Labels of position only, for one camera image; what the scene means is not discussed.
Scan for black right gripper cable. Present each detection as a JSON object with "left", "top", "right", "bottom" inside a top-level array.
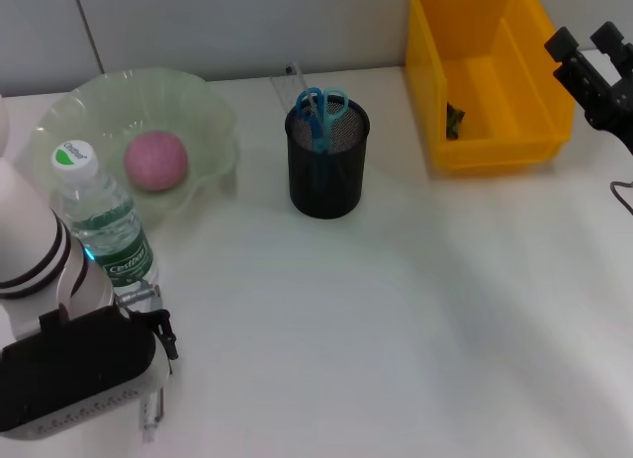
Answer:
[{"left": 610, "top": 180, "right": 633, "bottom": 212}]

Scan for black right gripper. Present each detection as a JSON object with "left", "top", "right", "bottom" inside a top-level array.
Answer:
[{"left": 543, "top": 21, "right": 633, "bottom": 155}]

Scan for clear green-label water bottle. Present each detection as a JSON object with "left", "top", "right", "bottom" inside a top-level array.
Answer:
[{"left": 50, "top": 139, "right": 160, "bottom": 301}]

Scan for pink peach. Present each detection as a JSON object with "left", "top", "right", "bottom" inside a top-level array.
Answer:
[{"left": 123, "top": 130, "right": 190, "bottom": 195}]

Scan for transparent plastic ruler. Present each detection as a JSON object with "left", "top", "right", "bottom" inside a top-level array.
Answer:
[{"left": 270, "top": 61, "right": 311, "bottom": 116}]

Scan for black mesh pen holder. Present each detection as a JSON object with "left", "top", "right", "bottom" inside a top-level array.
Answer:
[{"left": 285, "top": 99, "right": 372, "bottom": 220}]

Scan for grey clear ballpoint pen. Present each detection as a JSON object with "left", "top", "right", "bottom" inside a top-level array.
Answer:
[{"left": 140, "top": 386, "right": 167, "bottom": 443}]

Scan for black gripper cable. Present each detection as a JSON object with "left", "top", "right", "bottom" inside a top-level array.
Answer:
[
  {"left": 116, "top": 282, "right": 163, "bottom": 311},
  {"left": 610, "top": 180, "right": 633, "bottom": 212}
]

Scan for blue plastic scissors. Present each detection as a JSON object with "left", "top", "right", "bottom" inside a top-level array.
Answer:
[{"left": 295, "top": 85, "right": 351, "bottom": 155}]

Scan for pale green glass fruit plate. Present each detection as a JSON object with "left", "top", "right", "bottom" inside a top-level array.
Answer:
[{"left": 30, "top": 67, "right": 243, "bottom": 231}]

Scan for green plastic wrapper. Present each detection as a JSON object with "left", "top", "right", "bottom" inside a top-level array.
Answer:
[{"left": 446, "top": 101, "right": 467, "bottom": 140}]

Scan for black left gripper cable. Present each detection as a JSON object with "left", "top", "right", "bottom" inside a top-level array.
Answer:
[{"left": 116, "top": 282, "right": 163, "bottom": 311}]

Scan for yellow plastic bin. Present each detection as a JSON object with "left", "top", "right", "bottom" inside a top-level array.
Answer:
[{"left": 405, "top": 0, "right": 578, "bottom": 171}]

